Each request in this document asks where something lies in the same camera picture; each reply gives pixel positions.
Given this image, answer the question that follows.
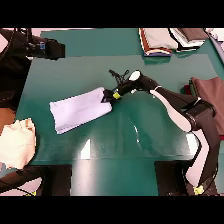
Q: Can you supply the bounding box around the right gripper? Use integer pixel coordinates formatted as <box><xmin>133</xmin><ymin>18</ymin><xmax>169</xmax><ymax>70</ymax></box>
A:
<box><xmin>110</xmin><ymin>81</ymin><xmax>138</xmax><ymax>100</ymax></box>

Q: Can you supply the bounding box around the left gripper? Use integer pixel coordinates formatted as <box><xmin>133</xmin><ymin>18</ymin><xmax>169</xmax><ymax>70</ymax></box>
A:
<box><xmin>42</xmin><ymin>38</ymin><xmax>66</xmax><ymax>61</ymax></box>

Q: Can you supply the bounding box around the white shirt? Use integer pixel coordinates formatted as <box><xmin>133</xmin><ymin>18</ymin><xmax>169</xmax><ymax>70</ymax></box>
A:
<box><xmin>49</xmin><ymin>86</ymin><xmax>114</xmax><ymax>136</ymax></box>

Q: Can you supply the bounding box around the stack of folded clothes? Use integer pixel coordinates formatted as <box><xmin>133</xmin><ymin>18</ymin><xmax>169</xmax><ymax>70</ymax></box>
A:
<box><xmin>138</xmin><ymin>28</ymin><xmax>174</xmax><ymax>57</ymax></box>

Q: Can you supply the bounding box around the black garment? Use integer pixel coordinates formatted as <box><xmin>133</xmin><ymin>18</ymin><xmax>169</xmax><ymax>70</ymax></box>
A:
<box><xmin>0</xmin><ymin>54</ymin><xmax>33</xmax><ymax>112</ymax></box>

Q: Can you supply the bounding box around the red garment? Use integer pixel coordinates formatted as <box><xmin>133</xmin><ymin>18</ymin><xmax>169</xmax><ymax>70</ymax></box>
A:
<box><xmin>182</xmin><ymin>84</ymin><xmax>224</xmax><ymax>142</ymax></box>

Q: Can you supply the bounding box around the grey-beige garment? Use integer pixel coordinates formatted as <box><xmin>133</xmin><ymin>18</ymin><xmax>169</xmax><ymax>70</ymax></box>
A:
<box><xmin>142</xmin><ymin>28</ymin><xmax>180</xmax><ymax>51</ymax></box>

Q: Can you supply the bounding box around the green garment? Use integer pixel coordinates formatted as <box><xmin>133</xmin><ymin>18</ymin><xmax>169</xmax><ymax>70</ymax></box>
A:
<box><xmin>187</xmin><ymin>78</ymin><xmax>198</xmax><ymax>97</ymax></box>

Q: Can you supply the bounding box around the white garment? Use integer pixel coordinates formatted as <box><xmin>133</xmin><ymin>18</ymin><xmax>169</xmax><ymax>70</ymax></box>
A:
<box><xmin>205</xmin><ymin>28</ymin><xmax>224</xmax><ymax>43</ymax></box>
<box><xmin>169</xmin><ymin>28</ymin><xmax>207</xmax><ymax>52</ymax></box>

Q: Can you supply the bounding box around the orange-brown garment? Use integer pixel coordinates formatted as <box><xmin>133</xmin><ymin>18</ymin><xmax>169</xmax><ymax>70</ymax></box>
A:
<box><xmin>0</xmin><ymin>107</ymin><xmax>17</xmax><ymax>135</ymax></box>

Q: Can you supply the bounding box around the red-brown garment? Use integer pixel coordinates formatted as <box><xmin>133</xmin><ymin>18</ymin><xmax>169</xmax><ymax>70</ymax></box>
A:
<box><xmin>191</xmin><ymin>76</ymin><xmax>224</xmax><ymax>136</ymax></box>

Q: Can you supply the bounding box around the dark brown garment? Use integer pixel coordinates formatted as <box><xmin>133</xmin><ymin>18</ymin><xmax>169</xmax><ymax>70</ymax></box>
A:
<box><xmin>179</xmin><ymin>28</ymin><xmax>210</xmax><ymax>43</ymax></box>

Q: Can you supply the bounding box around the cream garment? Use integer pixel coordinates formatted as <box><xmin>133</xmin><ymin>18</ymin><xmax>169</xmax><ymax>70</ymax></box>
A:
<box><xmin>0</xmin><ymin>117</ymin><xmax>37</xmax><ymax>170</ymax></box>

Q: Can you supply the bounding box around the lavender garment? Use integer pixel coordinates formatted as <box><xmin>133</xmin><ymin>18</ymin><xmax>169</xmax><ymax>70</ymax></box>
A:
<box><xmin>209</xmin><ymin>35</ymin><xmax>224</xmax><ymax>62</ymax></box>

